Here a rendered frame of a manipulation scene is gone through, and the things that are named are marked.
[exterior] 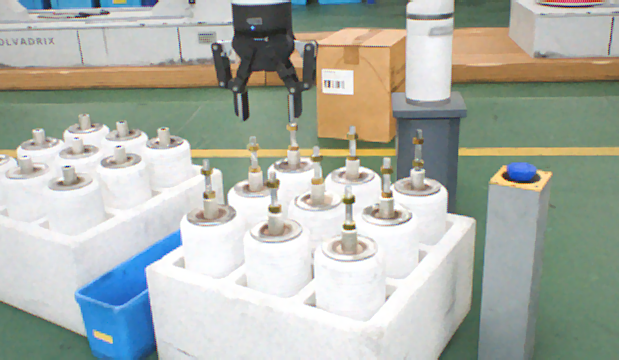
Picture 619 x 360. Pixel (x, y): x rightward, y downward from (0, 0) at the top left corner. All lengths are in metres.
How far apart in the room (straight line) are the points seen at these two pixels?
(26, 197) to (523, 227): 0.85
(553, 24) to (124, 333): 2.26
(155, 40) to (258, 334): 2.19
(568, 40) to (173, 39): 1.65
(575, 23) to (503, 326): 2.05
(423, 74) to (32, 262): 0.81
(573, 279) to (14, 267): 1.04
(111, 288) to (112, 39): 2.00
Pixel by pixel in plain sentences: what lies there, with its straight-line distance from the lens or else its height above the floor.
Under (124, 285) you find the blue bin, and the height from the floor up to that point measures 0.08.
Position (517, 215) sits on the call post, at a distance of 0.96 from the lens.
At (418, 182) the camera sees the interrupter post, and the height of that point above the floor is 0.26.
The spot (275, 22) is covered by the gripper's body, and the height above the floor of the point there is 0.55.
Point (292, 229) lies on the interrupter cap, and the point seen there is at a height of 0.25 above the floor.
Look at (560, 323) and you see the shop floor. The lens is 1.24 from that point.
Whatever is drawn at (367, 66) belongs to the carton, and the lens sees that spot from 2.04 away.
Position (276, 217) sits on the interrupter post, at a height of 0.28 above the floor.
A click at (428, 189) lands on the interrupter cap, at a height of 0.25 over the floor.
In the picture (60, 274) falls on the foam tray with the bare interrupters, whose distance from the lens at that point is 1.22.
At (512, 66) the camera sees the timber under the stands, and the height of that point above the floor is 0.07.
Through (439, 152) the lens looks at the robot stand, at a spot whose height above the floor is 0.21.
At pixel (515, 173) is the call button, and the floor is 0.33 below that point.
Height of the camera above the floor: 0.67
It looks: 22 degrees down
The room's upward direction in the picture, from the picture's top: 2 degrees counter-clockwise
